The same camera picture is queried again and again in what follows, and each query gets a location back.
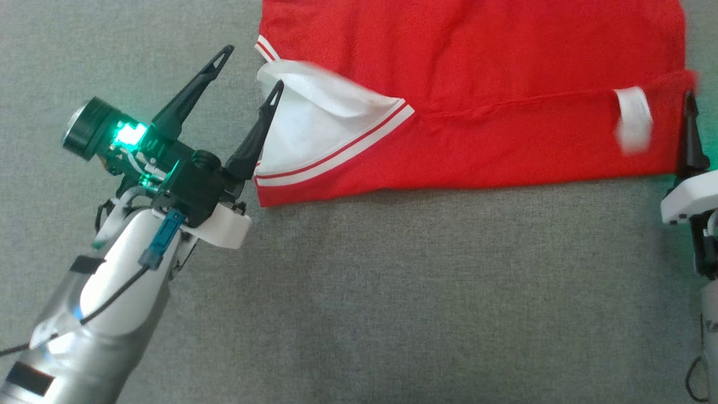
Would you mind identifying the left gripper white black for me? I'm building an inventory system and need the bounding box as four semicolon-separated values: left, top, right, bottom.
62;45;285;250

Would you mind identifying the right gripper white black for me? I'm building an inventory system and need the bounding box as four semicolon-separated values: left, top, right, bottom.
661;90;718;279

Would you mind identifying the red jersey with white trim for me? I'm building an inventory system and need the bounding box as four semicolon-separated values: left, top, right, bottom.
254;0;699;208

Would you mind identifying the large grey sofa seat cushion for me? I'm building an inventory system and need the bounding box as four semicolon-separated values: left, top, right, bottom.
0;0;718;404

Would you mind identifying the black cable with blue plug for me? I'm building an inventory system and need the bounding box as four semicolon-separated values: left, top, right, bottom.
0;210;186;360
685;314;710;402

